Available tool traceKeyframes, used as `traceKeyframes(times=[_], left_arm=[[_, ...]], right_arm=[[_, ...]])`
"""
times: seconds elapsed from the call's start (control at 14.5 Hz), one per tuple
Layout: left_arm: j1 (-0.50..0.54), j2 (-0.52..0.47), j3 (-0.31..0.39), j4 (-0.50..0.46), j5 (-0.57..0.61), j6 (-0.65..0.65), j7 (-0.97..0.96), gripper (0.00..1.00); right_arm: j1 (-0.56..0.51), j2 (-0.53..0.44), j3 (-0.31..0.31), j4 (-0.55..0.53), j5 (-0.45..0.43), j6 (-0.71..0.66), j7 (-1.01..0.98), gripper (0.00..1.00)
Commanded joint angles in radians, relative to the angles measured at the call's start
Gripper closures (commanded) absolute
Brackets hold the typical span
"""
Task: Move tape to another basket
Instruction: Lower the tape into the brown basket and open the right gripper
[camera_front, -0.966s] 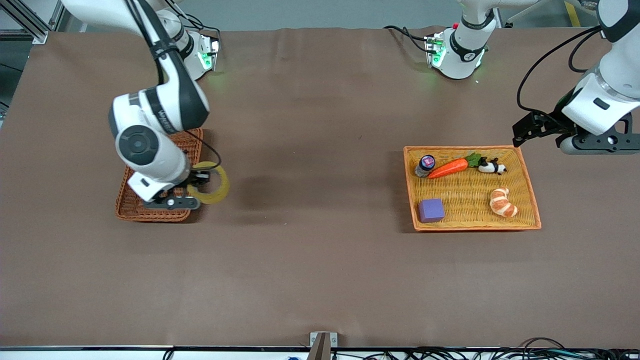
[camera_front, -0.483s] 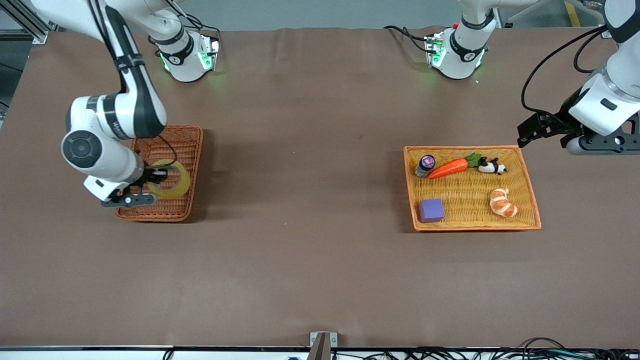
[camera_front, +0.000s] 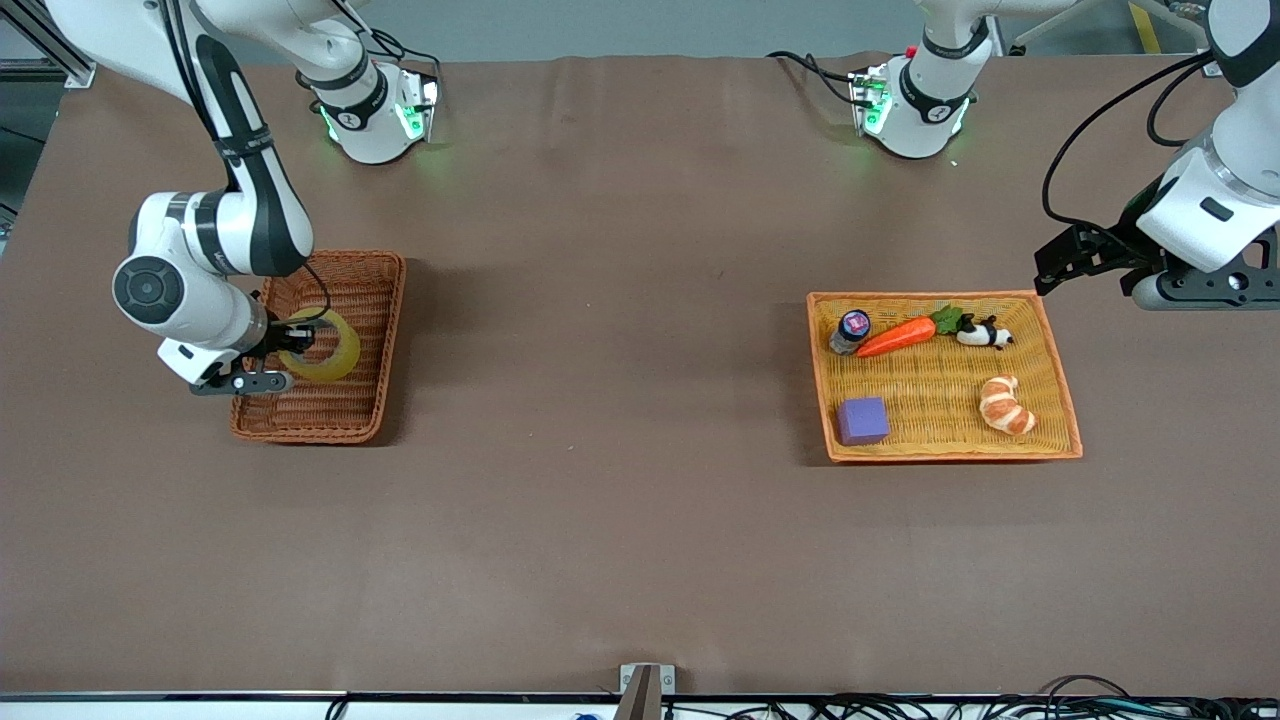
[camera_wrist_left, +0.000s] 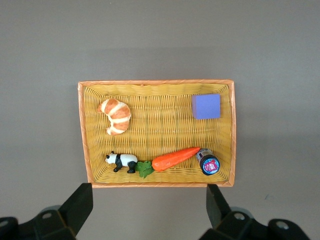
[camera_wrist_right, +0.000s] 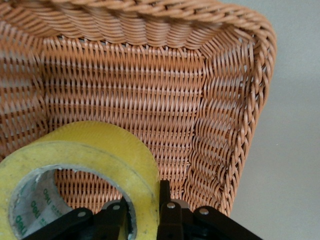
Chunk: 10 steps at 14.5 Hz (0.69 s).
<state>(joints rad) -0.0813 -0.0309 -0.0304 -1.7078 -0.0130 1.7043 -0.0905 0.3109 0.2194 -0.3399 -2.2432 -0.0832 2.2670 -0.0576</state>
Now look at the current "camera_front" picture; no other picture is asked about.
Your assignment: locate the brown table cover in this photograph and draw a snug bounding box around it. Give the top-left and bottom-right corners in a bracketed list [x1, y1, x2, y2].
[0, 52, 1280, 699]

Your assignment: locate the black white panda toy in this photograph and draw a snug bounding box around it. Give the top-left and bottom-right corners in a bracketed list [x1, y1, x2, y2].
[955, 314, 1014, 351]

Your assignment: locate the orange toy carrot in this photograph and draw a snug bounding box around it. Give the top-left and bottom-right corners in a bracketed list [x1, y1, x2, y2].
[856, 306, 966, 359]

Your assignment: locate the yellowish clear tape roll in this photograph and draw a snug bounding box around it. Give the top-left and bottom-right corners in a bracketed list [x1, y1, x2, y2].
[278, 308, 362, 383]

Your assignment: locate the brown wicker basket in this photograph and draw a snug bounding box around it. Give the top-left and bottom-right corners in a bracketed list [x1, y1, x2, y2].
[230, 250, 407, 444]

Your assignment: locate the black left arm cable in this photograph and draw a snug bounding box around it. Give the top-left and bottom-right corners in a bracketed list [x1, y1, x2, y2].
[1041, 50, 1217, 246]

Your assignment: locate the toy croissant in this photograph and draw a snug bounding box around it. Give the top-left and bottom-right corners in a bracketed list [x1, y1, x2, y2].
[978, 375, 1038, 436]

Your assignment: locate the black right base cable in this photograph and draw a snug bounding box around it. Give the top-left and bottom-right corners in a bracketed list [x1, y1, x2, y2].
[296, 0, 443, 113]

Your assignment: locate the black base cable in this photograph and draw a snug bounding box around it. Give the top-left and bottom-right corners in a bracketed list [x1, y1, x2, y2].
[767, 49, 865, 107]
[296, 0, 443, 113]

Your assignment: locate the black cable bundle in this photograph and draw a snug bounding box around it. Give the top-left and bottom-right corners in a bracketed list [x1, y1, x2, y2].
[325, 675, 1280, 720]

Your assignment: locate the small dark-capped bottle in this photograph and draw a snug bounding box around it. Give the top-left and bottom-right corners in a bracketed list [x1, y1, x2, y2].
[829, 309, 873, 357]

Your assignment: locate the metal table edge bracket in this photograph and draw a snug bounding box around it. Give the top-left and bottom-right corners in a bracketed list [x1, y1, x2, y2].
[619, 663, 677, 720]

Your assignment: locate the purple cube block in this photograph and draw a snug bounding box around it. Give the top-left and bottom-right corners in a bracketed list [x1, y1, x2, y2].
[836, 396, 891, 446]

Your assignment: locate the orange wicker tray basket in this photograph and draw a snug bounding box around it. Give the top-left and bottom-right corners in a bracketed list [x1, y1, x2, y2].
[806, 290, 1084, 464]

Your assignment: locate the black left base cable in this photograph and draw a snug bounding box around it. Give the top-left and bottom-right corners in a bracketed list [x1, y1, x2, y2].
[767, 49, 865, 107]

